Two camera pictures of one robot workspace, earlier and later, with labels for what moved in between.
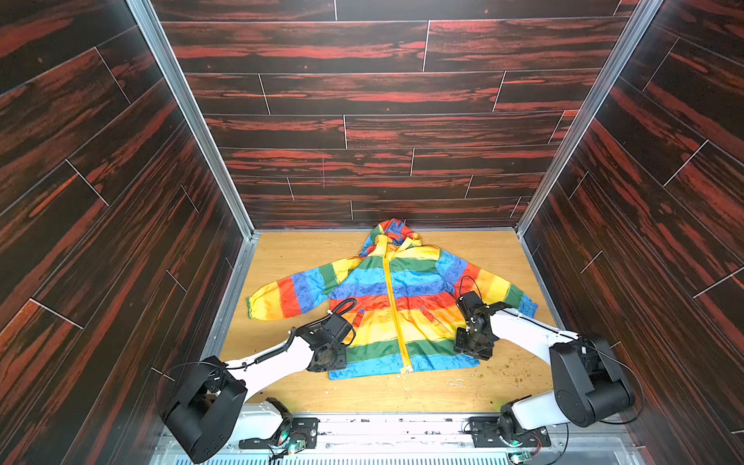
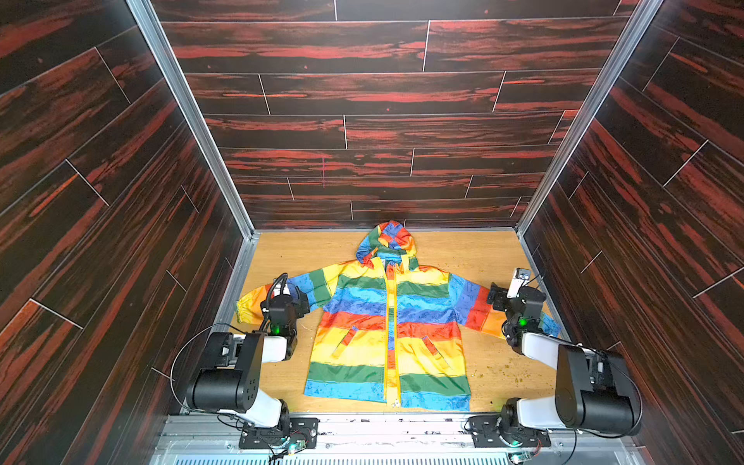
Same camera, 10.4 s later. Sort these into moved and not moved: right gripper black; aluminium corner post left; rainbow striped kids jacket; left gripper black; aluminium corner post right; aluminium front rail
Moved: right gripper black; left gripper black; rainbow striped kids jacket
Not moved: aluminium corner post left; aluminium corner post right; aluminium front rail
